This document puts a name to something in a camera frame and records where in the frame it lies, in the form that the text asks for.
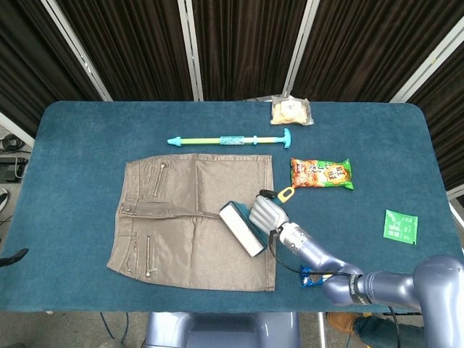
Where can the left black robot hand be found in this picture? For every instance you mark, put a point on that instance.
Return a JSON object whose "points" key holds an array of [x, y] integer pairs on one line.
{"points": [[12, 256]]}

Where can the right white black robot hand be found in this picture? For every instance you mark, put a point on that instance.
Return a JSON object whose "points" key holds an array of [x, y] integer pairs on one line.
{"points": [[267, 214]]}

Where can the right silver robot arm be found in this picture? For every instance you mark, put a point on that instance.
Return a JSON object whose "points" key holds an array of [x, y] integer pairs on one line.
{"points": [[384, 284]]}

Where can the brown zippered skirt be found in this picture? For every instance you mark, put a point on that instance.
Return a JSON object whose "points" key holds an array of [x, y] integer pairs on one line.
{"points": [[174, 224]]}

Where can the orange green snack bag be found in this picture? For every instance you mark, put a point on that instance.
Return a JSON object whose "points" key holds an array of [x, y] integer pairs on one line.
{"points": [[320, 174]]}

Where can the blue cookie packet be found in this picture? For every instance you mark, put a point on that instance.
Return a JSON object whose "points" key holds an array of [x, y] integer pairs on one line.
{"points": [[310, 280]]}

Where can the black box on floor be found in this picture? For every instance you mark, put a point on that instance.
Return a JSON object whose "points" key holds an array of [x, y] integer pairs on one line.
{"points": [[12, 168]]}

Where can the blue table cloth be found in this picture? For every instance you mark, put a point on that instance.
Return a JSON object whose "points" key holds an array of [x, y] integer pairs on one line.
{"points": [[72, 181]]}

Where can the cyan yellow toy water pump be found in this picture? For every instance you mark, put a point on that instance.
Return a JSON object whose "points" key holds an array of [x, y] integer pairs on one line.
{"points": [[203, 141]]}

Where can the clear bag of crackers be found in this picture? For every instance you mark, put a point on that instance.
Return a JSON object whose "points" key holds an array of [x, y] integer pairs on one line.
{"points": [[291, 111]]}

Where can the grey-blue robot torso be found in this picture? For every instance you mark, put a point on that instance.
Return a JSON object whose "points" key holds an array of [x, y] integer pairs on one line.
{"points": [[224, 331]]}

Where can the metal table leg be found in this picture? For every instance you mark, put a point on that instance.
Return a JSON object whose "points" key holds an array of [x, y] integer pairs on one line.
{"points": [[321, 330]]}

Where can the tan shoe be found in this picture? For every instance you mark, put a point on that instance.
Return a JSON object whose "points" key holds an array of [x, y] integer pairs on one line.
{"points": [[340, 320]]}

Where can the green tea sachet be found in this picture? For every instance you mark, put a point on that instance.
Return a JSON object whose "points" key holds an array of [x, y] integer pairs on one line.
{"points": [[400, 226]]}

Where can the blue jeans leg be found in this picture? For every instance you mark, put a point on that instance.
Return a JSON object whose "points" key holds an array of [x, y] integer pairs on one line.
{"points": [[384, 331]]}

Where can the white partition frame post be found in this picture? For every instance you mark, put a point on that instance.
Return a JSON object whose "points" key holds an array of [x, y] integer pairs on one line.
{"points": [[299, 47], [16, 127], [427, 61], [78, 50], [191, 50]]}

